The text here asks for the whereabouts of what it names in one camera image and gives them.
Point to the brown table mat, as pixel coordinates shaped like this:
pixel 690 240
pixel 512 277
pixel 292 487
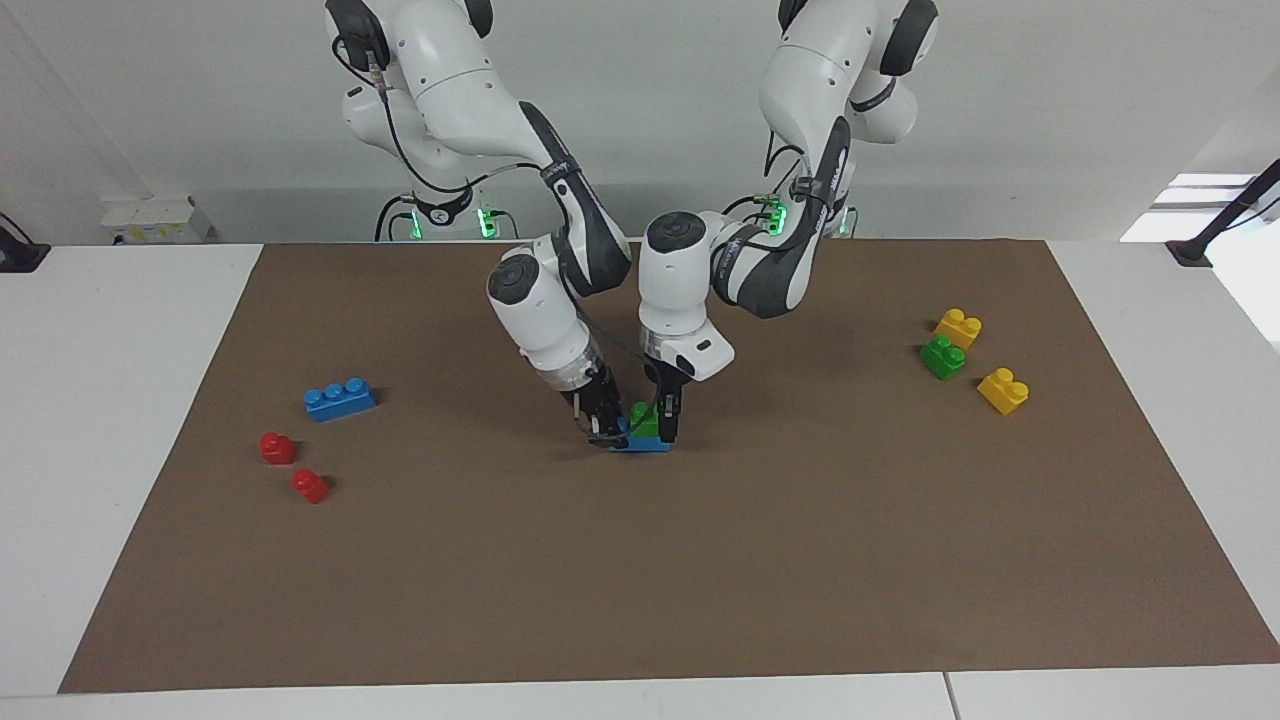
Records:
pixel 650 580

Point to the green two-stud toy block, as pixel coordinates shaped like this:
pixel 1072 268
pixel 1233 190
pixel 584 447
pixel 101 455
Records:
pixel 645 422
pixel 942 360

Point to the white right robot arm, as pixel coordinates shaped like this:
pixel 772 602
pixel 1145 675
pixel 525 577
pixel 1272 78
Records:
pixel 540 300

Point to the black clamp mount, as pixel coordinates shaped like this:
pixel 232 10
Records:
pixel 20 258

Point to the left Franka gripper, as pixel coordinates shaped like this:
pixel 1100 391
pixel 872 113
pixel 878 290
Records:
pixel 700 355

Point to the blue three-stud toy block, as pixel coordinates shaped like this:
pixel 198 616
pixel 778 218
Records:
pixel 340 400
pixel 645 446

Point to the yellow two-stud toy block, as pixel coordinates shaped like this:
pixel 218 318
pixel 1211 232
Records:
pixel 957 330
pixel 1003 392

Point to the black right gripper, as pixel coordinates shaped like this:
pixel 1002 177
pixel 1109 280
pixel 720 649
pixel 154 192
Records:
pixel 598 400

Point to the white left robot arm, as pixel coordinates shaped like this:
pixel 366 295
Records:
pixel 680 280

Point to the white wall box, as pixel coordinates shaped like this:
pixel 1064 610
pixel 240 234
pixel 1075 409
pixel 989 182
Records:
pixel 150 220

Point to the red one-stud toy block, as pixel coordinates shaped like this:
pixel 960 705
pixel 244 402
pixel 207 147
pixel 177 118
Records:
pixel 277 449
pixel 310 488

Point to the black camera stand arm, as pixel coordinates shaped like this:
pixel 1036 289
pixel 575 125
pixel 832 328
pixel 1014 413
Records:
pixel 1195 250

